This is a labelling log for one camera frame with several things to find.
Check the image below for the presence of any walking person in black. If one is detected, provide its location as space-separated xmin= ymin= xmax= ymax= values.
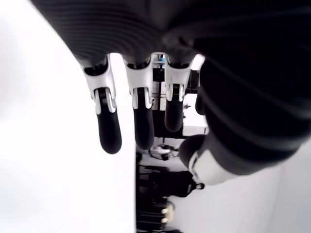
xmin=167 ymin=170 xmax=205 ymax=199

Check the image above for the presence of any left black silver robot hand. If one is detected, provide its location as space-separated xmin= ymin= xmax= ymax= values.
xmin=29 ymin=0 xmax=311 ymax=187

